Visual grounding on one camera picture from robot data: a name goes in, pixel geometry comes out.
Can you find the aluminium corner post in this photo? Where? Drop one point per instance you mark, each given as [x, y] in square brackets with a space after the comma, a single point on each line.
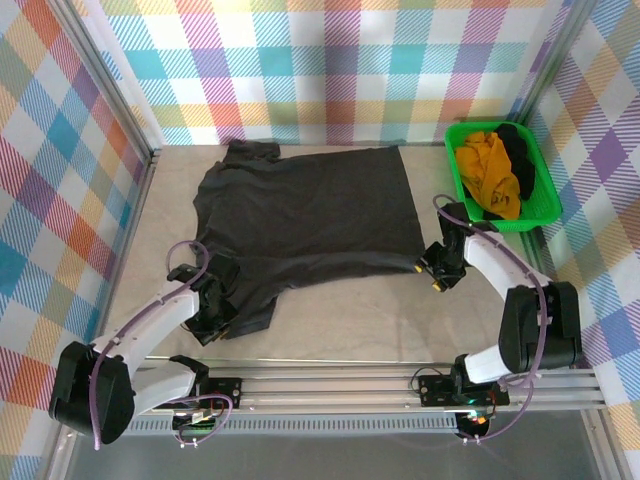
[100, 75]
[555, 55]

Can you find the green plastic basket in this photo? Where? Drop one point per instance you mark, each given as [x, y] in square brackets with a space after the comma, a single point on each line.
[452, 145]

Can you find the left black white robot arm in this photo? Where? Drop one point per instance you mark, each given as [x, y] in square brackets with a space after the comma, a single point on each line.
[90, 390]

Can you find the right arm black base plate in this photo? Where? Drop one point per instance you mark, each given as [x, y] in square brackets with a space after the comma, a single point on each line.
[435, 390]

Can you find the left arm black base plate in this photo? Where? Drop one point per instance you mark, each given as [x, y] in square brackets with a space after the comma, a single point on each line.
[225, 390]

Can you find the long aluminium base rail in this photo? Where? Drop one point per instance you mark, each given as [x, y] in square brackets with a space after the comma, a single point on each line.
[325, 387]

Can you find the right aluminium corner post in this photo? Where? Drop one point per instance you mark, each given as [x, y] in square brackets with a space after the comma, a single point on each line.
[555, 55]

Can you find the left aluminium corner post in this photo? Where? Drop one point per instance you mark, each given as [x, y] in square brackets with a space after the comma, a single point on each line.
[100, 75]

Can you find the left aluminium side rail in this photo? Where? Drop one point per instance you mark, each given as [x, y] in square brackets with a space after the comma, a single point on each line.
[142, 200]

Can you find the right aluminium side rail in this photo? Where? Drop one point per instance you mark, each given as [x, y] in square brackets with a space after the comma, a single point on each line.
[532, 250]

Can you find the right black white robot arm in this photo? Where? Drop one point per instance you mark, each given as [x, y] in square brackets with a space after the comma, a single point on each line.
[530, 325]

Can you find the mustard yellow t-shirt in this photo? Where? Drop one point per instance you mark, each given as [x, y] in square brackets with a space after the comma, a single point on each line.
[487, 170]

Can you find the dark grey t-shirt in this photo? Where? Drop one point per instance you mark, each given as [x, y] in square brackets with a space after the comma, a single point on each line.
[310, 210]

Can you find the aluminium side rail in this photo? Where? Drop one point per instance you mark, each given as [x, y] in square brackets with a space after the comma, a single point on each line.
[532, 250]
[142, 200]

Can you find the black t-shirt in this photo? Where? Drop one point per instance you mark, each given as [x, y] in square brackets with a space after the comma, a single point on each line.
[522, 160]

